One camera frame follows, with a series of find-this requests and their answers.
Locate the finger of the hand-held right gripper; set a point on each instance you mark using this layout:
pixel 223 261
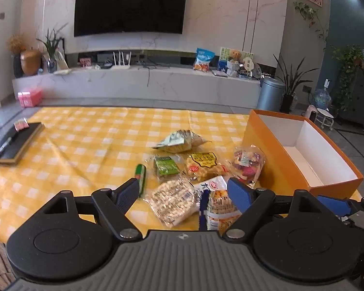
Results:
pixel 333 205

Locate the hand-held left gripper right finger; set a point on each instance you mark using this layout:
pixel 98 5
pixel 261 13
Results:
pixel 239 194

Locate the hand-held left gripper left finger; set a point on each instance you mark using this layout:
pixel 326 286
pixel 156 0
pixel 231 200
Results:
pixel 128 194

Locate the green sausage stick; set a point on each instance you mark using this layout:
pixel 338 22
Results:
pixel 140 174

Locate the white and blue biscuit packet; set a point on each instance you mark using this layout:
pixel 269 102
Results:
pixel 218 210

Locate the clear bag of mixed candy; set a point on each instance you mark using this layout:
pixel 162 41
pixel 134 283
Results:
pixel 247 165

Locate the clear packet of white nuts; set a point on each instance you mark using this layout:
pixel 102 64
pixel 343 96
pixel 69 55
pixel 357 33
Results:
pixel 170 201

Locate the green raisin packet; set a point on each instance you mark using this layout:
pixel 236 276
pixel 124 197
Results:
pixel 166 168

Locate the yellow waffle packet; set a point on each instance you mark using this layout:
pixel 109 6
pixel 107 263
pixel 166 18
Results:
pixel 201 165

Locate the orange cardboard box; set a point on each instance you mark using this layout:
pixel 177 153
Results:
pixel 261 139

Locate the green and white snack bag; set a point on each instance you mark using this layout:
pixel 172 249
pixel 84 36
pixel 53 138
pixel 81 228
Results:
pixel 180 141

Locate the yellow checked tablecloth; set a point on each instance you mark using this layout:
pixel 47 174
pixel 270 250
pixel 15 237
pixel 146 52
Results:
pixel 79 145

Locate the white stool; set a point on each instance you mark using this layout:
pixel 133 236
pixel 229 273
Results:
pixel 325 116

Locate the pink heater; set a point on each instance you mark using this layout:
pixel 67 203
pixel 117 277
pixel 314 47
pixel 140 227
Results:
pixel 310 113

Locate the grey metal trash can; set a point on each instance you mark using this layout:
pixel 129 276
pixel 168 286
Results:
pixel 270 95

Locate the long-leaf plant in black pot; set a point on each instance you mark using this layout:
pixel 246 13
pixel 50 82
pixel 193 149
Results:
pixel 288 101

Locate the blue water bottle with pump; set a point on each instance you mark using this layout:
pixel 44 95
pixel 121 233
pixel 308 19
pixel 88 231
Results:
pixel 323 97

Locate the grey drawer cabinet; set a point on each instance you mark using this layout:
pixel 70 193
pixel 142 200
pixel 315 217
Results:
pixel 362 100

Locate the white marble television console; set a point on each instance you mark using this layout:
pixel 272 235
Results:
pixel 109 86

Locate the black notebook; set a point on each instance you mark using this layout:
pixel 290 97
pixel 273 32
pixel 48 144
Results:
pixel 21 141

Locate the small red packet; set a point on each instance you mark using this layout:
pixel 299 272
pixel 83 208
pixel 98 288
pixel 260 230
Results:
pixel 21 125

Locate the white router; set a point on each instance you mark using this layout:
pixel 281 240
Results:
pixel 119 66

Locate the round paper fan ornament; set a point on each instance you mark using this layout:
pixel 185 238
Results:
pixel 248 65

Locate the teddy bear in white pot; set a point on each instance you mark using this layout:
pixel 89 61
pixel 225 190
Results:
pixel 234 63

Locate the black pen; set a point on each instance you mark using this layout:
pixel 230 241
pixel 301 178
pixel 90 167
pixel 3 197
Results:
pixel 4 147

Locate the pink box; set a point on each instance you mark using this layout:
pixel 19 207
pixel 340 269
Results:
pixel 30 97

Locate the small red box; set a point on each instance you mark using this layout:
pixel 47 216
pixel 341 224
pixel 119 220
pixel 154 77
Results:
pixel 85 62

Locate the blue snack bag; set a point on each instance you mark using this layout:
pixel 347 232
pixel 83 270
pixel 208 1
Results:
pixel 203 60

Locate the illustrated green picture book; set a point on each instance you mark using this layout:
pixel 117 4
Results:
pixel 223 56

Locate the trailing pothos plant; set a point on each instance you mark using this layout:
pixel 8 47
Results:
pixel 347 63

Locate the white paper bag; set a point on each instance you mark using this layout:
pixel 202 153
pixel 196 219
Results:
pixel 62 60

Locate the glass vase with green plant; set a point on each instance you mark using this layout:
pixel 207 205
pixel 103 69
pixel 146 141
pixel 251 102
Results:
pixel 51 63

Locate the brown round vase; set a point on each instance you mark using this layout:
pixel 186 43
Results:
pixel 31 62

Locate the dark vase with dried flowers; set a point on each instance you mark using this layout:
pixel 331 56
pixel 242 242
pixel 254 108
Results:
pixel 17 66

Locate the hanging vine plant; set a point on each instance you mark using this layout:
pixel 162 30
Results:
pixel 306 12

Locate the wall socket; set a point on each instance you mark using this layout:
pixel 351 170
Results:
pixel 307 89

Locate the wall-mounted black television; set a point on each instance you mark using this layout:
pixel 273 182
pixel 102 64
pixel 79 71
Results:
pixel 130 6

